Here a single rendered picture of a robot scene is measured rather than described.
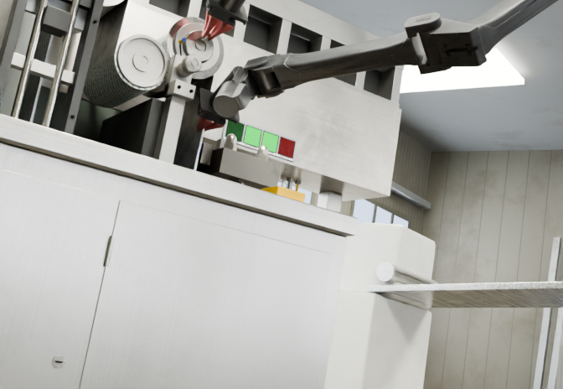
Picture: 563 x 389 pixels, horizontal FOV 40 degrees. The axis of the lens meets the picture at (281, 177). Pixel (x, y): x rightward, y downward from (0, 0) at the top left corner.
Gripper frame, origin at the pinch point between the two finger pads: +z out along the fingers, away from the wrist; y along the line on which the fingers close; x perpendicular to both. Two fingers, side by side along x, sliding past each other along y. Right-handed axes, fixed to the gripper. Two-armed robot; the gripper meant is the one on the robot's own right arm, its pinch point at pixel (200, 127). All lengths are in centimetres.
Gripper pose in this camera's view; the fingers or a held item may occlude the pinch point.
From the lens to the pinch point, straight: 183.5
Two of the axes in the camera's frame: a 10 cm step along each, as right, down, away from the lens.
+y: 8.2, 2.7, 5.0
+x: -1.1, -7.9, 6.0
